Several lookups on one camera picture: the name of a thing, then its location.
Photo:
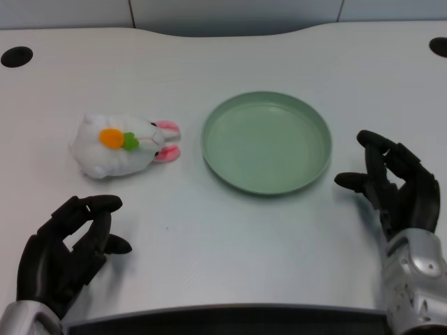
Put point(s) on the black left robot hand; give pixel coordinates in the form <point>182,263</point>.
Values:
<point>59,251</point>

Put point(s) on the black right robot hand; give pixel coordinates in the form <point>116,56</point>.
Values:
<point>405,195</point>

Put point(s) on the white plush rabbit doll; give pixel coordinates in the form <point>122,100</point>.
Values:
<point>118,146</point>

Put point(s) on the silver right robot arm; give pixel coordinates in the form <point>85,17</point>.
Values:
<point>415,282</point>

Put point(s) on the green round plate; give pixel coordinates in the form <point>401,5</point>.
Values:
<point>266,142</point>

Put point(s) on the black robot torso edge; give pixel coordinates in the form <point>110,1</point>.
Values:
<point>223,321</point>

